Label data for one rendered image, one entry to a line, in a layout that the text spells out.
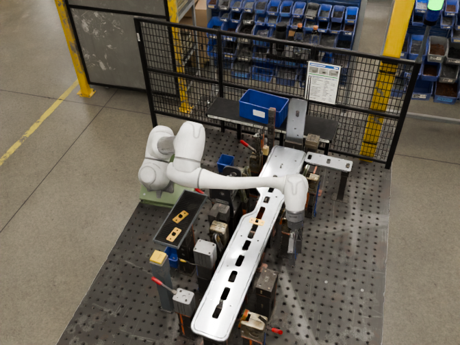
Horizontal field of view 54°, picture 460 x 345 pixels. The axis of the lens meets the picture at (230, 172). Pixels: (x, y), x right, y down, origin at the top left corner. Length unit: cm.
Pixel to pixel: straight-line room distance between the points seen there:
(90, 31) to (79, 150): 123
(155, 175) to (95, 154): 197
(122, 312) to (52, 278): 125
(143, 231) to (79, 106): 271
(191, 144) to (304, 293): 106
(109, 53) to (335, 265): 333
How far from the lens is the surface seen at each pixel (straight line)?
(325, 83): 307
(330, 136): 307
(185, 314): 230
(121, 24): 482
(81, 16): 504
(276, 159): 290
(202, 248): 230
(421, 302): 364
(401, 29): 288
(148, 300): 266
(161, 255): 224
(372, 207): 313
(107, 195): 423
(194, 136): 225
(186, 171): 224
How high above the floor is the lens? 295
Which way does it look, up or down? 44 degrees down
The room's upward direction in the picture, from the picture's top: 2 degrees counter-clockwise
